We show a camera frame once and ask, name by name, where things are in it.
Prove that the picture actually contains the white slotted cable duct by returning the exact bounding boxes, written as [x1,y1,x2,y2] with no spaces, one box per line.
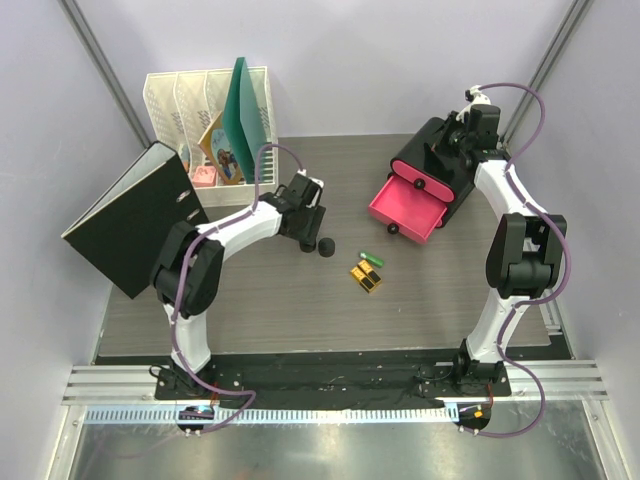
[84,403,459,425]

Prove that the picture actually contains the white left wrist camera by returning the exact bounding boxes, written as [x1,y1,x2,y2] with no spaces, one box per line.
[296,169,324,208]

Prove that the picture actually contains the green lip balm tube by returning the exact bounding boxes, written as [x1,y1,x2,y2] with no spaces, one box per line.
[359,251,385,268]

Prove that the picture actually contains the green plastic folder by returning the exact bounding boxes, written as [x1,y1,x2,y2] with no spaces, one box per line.
[222,57,266,184]

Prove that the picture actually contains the gold lipstick case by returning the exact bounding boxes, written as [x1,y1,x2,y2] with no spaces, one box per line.
[360,271,382,294]
[350,265,375,291]

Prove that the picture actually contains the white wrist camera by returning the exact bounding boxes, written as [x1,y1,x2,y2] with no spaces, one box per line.
[296,169,324,208]
[465,85,492,106]

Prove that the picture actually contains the colourful picture booklet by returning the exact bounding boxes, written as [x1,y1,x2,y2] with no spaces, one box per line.
[198,111,243,185]

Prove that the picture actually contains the black drawer organizer box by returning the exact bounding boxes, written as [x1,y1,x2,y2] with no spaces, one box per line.
[390,111,474,228]

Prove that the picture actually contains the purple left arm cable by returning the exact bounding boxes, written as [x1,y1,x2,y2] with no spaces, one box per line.
[168,144,314,434]

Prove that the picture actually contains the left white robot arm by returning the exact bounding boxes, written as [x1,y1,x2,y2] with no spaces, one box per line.
[150,171,326,399]

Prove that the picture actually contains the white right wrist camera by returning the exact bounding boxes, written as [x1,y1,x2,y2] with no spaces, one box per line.
[465,85,492,106]

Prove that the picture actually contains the pink top drawer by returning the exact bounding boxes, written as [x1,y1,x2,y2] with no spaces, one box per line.
[390,158,455,203]

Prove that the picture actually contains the white magazine file rack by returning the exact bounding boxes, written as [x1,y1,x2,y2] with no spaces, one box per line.
[143,68,254,207]

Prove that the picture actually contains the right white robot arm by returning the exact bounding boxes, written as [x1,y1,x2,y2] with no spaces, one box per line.
[433,98,567,395]

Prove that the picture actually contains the gold lipstick case left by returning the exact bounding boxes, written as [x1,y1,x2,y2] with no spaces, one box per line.
[350,265,375,291]

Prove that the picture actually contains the pink sticky note pad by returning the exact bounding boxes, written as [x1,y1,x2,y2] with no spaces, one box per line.
[192,165,217,188]

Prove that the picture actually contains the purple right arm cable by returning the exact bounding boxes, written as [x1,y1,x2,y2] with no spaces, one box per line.
[467,82,574,437]

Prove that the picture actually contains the black ring binder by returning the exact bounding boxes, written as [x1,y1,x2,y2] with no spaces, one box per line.
[61,141,208,299]

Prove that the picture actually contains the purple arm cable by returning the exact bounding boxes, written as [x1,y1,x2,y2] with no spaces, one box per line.
[467,82,574,437]
[168,144,314,434]

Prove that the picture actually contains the aluminium rail frame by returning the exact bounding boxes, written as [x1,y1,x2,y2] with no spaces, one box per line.
[49,352,633,479]

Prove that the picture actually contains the gold lipstick case right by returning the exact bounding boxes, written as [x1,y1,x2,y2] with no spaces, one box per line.
[360,271,382,294]

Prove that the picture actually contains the pink drawer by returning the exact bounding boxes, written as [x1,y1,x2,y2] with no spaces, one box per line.
[368,174,447,244]
[390,158,455,203]

